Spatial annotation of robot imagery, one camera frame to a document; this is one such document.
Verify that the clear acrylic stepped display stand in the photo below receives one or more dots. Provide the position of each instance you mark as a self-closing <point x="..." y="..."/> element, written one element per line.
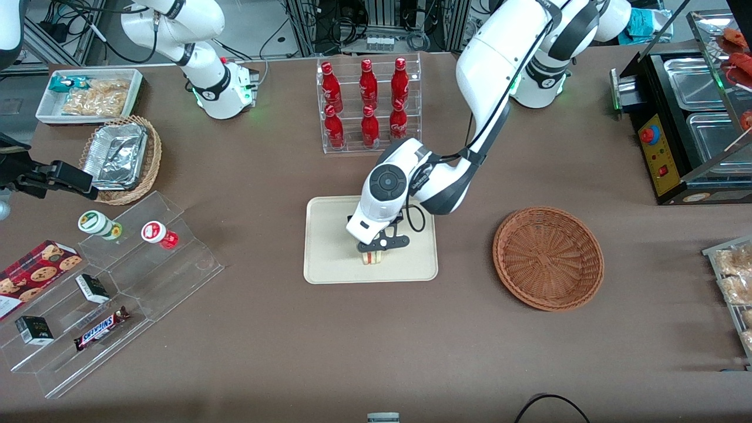
<point x="164" y="282"/>

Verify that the small grey device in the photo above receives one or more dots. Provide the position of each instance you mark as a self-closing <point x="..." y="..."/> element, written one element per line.
<point x="383" y="418"/>

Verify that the red white lidded cup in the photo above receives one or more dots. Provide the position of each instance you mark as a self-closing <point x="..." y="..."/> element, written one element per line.
<point x="155" y="232"/>

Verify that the beige plastic tray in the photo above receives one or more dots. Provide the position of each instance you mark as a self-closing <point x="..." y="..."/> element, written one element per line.
<point x="329" y="247"/>

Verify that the teal snack packet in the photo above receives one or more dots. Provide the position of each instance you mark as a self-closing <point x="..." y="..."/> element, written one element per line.
<point x="64" y="83"/>

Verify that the aluminium equipment frame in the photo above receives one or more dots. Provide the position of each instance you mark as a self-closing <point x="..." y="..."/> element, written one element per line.
<point x="299" y="26"/>

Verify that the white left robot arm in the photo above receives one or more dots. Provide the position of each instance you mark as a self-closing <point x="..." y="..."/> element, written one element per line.
<point x="499" y="53"/>

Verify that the black yellow food warmer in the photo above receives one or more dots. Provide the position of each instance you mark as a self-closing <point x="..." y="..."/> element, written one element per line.
<point x="661" y="147"/>

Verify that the red cookie box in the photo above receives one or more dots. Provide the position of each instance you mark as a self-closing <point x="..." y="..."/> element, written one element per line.
<point x="35" y="273"/>

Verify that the triangle sandwich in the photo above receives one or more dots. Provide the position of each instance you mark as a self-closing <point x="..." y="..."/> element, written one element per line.
<point x="371" y="258"/>

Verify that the Snickers chocolate bar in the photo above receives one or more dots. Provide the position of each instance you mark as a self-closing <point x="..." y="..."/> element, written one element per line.
<point x="101" y="329"/>

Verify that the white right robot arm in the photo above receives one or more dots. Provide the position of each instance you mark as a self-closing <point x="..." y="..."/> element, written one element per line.
<point x="211" y="88"/>

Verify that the red cola bottle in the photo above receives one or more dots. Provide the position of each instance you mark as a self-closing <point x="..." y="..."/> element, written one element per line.
<point x="334" y="129"/>
<point x="369" y="126"/>
<point x="368" y="82"/>
<point x="400" y="79"/>
<point x="331" y="85"/>
<point x="398" y="120"/>

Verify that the oval light wicker basket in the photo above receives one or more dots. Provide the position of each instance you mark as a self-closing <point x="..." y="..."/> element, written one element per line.
<point x="150" y="158"/>

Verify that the clear bag of chips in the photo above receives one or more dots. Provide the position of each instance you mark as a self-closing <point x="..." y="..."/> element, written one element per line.
<point x="97" y="98"/>

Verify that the clear acrylic bottle rack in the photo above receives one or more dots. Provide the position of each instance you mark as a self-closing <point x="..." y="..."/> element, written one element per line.
<point x="352" y="147"/>

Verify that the white rectangular snack bin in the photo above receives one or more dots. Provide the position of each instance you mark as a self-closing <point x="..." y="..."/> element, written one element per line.
<point x="47" y="111"/>

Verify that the white power strip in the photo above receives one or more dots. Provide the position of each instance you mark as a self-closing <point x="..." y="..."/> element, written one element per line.
<point x="380" y="42"/>

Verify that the beige fried food piece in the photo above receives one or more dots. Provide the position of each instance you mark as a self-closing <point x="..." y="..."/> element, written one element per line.
<point x="734" y="260"/>
<point x="737" y="289"/>

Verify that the red fried food piece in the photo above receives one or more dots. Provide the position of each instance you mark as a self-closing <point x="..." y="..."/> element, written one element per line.
<point x="734" y="38"/>
<point x="746" y="120"/>
<point x="741" y="61"/>

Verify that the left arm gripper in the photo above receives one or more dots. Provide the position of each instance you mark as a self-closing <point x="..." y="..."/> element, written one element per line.
<point x="349" y="218"/>

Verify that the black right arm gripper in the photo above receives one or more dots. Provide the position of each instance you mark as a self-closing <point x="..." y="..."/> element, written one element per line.
<point x="22" y="174"/>

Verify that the aluminium foil container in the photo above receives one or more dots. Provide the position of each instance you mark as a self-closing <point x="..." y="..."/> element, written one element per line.
<point x="114" y="155"/>

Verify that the teal plastic bag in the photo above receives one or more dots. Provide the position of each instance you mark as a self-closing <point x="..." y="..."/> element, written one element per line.
<point x="646" y="26"/>

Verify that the round brown wicker basket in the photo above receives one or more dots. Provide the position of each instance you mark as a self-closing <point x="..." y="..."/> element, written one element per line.
<point x="546" y="258"/>

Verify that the green white lidded cup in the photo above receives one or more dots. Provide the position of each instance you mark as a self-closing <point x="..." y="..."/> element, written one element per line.
<point x="97" y="223"/>

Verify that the steel food pan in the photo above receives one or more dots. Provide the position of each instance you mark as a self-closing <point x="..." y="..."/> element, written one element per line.
<point x="693" y="82"/>
<point x="714" y="141"/>

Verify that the small black box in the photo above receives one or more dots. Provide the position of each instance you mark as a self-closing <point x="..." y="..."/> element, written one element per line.
<point x="93" y="288"/>
<point x="34" y="330"/>

